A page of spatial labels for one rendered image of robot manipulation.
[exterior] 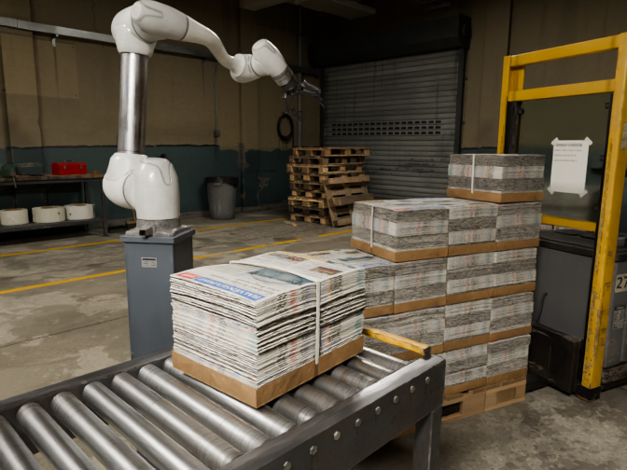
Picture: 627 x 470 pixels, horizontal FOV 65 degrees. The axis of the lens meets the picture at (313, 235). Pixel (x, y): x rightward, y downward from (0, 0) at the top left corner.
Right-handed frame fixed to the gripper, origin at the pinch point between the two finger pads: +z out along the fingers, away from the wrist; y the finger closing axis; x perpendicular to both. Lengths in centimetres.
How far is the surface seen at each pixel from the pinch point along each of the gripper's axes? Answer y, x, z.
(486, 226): 50, -46, 73
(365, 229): 2, -47, 42
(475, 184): 52, -20, 70
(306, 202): -265, 421, 369
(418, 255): 23, -67, 51
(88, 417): -12, -169, -57
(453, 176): 43, -8, 70
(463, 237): 40, -54, 65
